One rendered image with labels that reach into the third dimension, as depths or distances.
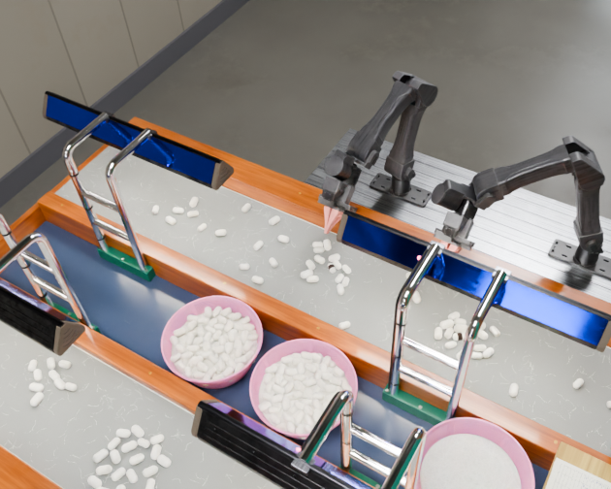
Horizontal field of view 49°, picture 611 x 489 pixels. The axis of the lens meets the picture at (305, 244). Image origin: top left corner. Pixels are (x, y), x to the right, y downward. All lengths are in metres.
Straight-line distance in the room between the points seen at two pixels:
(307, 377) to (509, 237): 0.79
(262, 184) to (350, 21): 2.33
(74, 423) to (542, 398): 1.14
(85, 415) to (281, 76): 2.55
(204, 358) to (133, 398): 0.20
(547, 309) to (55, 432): 1.18
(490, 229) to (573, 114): 1.69
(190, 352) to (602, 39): 3.24
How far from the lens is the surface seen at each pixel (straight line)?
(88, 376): 1.85
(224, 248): 2.01
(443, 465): 1.66
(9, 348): 1.99
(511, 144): 3.50
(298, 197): 2.08
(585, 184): 1.83
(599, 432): 1.77
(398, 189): 2.19
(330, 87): 3.78
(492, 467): 1.67
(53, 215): 2.28
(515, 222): 2.20
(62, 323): 1.49
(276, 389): 1.72
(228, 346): 1.80
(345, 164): 1.83
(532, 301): 1.48
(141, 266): 2.03
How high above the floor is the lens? 2.25
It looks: 49 degrees down
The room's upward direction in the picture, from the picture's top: 4 degrees counter-clockwise
